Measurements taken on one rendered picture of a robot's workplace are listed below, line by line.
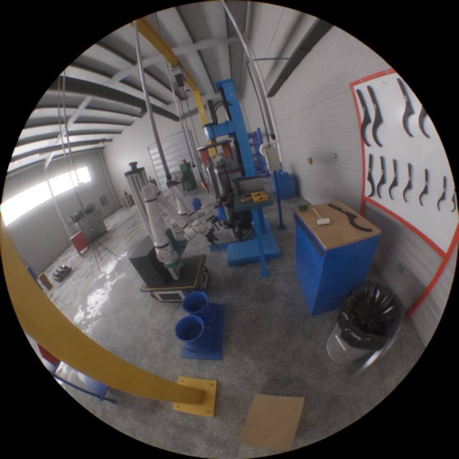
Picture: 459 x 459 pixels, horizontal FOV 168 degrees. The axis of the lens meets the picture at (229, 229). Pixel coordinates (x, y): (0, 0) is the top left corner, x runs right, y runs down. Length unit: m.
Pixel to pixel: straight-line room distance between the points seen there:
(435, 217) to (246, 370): 2.17
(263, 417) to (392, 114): 2.68
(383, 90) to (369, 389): 2.72
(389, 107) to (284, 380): 2.71
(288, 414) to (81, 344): 1.22
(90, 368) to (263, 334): 1.51
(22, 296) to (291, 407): 1.45
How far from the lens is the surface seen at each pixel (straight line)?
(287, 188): 4.72
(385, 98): 2.06
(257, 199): 1.65
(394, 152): 1.99
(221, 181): 2.51
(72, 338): 0.71
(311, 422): 1.68
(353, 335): 1.14
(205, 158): 2.61
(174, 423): 1.88
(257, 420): 1.34
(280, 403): 1.32
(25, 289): 0.64
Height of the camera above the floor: 1.62
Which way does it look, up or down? 27 degrees down
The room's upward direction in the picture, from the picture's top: 15 degrees counter-clockwise
